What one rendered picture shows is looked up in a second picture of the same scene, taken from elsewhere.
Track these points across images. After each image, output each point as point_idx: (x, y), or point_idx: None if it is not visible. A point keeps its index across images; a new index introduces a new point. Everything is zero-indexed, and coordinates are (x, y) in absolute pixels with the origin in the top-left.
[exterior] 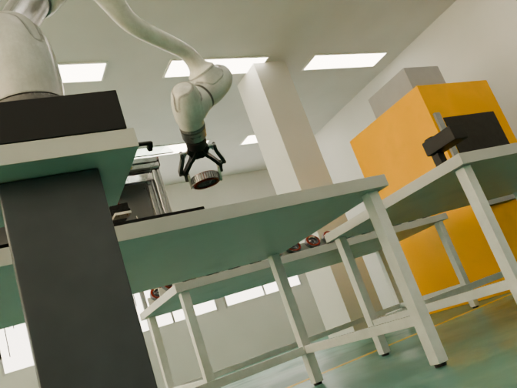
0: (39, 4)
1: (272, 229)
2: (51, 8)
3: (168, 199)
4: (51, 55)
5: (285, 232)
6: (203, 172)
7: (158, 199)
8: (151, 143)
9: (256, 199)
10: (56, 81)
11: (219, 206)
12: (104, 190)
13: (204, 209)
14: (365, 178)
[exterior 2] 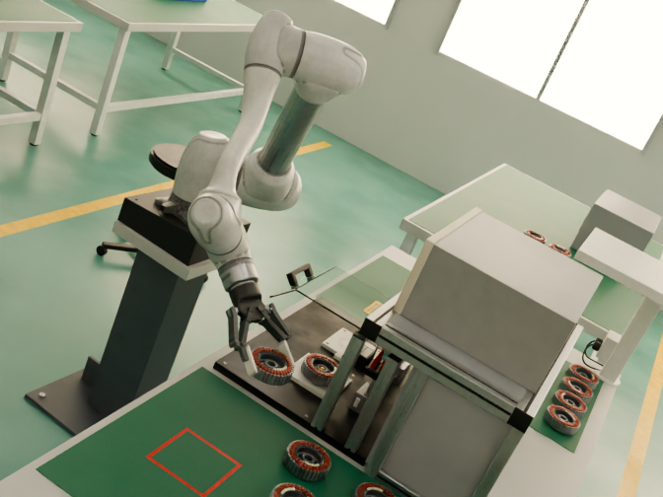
0: (289, 98)
1: None
2: (300, 97)
3: (331, 379)
4: (180, 166)
5: None
6: (258, 347)
7: (373, 387)
8: (286, 275)
9: (160, 385)
10: (175, 182)
11: (192, 365)
12: (137, 250)
13: (204, 358)
14: (11, 474)
